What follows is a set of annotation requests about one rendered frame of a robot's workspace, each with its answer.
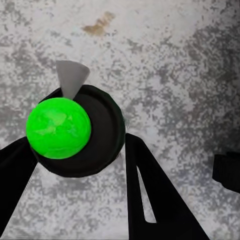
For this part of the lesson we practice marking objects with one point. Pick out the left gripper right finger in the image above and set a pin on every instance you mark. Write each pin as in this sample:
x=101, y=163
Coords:
x=174, y=220

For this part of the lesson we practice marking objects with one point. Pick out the insectifuge atomizer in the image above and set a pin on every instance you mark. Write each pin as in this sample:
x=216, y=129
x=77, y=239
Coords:
x=77, y=130

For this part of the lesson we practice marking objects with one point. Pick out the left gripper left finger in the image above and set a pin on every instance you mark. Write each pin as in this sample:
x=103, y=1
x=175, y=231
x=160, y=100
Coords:
x=17, y=163

